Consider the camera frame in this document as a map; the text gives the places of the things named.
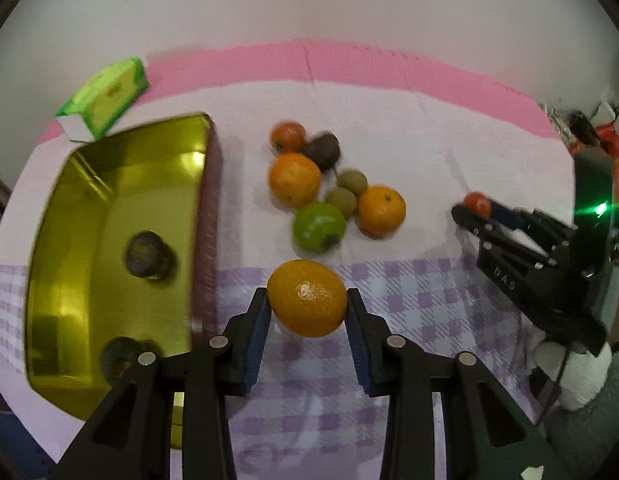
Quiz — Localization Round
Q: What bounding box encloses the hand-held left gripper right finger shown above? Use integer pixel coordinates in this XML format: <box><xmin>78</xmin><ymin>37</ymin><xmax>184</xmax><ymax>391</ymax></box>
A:
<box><xmin>345</xmin><ymin>288</ymin><xmax>571</xmax><ymax>480</ymax></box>

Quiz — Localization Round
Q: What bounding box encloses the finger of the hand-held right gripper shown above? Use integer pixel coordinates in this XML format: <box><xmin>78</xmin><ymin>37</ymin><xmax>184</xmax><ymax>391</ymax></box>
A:
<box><xmin>451</xmin><ymin>204</ymin><xmax>557</xmax><ymax>267</ymax></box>
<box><xmin>489</xmin><ymin>200</ymin><xmax>577</xmax><ymax>248</ymax></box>

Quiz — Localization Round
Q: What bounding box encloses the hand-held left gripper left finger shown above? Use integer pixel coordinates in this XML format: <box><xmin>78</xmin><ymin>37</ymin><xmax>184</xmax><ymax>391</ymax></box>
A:
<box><xmin>49</xmin><ymin>287</ymin><xmax>273</xmax><ymax>480</ymax></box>

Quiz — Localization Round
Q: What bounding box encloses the red tomato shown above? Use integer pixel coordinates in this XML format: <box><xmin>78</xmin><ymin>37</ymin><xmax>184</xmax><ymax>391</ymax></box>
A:
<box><xmin>463</xmin><ymin>191</ymin><xmax>492</xmax><ymax>218</ymax></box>

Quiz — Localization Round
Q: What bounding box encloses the orange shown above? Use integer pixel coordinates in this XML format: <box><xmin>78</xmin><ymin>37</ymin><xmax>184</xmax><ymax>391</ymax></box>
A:
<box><xmin>268</xmin><ymin>152</ymin><xmax>323</xmax><ymax>208</ymax></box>
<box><xmin>357</xmin><ymin>185</ymin><xmax>407</xmax><ymax>237</ymax></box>
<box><xmin>266</xmin><ymin>259</ymin><xmax>349</xmax><ymax>338</ymax></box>

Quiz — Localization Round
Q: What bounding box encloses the green apple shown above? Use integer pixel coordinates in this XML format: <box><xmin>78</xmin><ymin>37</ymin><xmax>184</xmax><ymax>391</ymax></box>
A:
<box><xmin>293</xmin><ymin>202</ymin><xmax>347</xmax><ymax>254</ymax></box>

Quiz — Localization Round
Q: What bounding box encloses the kiwi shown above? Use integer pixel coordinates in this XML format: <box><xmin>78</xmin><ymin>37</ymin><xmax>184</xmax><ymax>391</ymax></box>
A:
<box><xmin>325</xmin><ymin>187</ymin><xmax>359</xmax><ymax>220</ymax></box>
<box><xmin>336</xmin><ymin>168</ymin><xmax>369</xmax><ymax>196</ymax></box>

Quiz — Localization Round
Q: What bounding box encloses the gold metal tin tray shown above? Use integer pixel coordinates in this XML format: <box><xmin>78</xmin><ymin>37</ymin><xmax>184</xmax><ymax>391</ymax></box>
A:
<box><xmin>25</xmin><ymin>113</ymin><xmax>221</xmax><ymax>451</ymax></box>

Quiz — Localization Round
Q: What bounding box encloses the person's right forearm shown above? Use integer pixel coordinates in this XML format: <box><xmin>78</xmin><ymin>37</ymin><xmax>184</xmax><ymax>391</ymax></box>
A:
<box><xmin>533</xmin><ymin>339</ymin><xmax>613</xmax><ymax>411</ymax></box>

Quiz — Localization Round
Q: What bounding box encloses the red and orange clutter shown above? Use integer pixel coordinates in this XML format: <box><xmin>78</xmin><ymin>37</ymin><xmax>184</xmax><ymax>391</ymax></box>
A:
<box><xmin>542</xmin><ymin>102</ymin><xmax>619</xmax><ymax>206</ymax></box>

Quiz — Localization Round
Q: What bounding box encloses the dark brown passion fruit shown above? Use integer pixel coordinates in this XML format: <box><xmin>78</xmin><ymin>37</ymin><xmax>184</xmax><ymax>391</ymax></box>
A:
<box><xmin>300</xmin><ymin>132</ymin><xmax>343</xmax><ymax>171</ymax></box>
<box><xmin>99</xmin><ymin>336</ymin><xmax>157</xmax><ymax>386</ymax></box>
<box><xmin>124</xmin><ymin>231</ymin><xmax>179</xmax><ymax>281</ymax></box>

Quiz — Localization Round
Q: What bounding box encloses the small orange-red tomato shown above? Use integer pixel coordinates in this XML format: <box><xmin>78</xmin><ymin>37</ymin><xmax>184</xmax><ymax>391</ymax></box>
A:
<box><xmin>270</xmin><ymin>121</ymin><xmax>307</xmax><ymax>154</ymax></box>

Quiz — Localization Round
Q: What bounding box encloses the pink foam mat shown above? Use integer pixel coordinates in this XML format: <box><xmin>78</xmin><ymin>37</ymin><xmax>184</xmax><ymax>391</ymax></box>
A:
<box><xmin>54</xmin><ymin>42</ymin><xmax>563</xmax><ymax>142</ymax></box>

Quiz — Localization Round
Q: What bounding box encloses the green tissue box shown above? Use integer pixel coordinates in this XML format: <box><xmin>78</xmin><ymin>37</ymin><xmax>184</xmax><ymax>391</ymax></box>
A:
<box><xmin>55</xmin><ymin>57</ymin><xmax>150</xmax><ymax>142</ymax></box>

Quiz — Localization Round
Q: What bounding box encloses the black cable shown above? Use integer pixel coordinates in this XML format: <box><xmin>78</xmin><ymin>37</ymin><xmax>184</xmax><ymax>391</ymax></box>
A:
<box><xmin>534</xmin><ymin>342</ymin><xmax>575</xmax><ymax>428</ymax></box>

